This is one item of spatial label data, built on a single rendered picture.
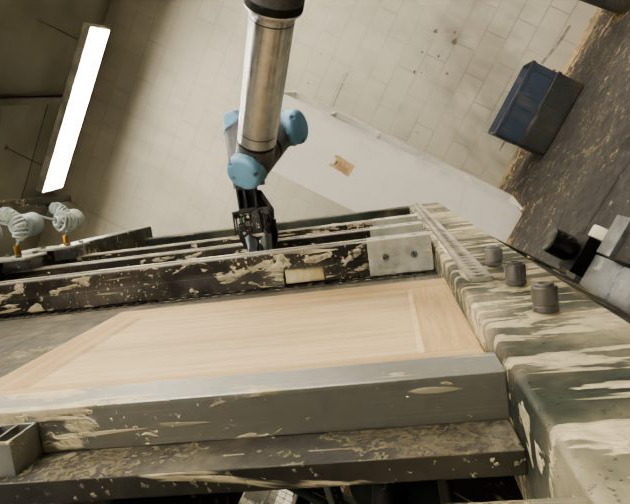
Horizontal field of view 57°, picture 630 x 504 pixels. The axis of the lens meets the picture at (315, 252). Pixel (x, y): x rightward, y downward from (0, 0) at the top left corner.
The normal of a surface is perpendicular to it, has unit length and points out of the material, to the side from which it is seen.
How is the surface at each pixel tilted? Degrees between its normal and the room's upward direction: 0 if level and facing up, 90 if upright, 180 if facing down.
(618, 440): 57
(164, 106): 90
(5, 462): 89
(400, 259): 90
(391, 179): 90
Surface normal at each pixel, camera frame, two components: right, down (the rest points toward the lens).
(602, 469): -0.13, -0.98
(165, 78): -0.18, 0.27
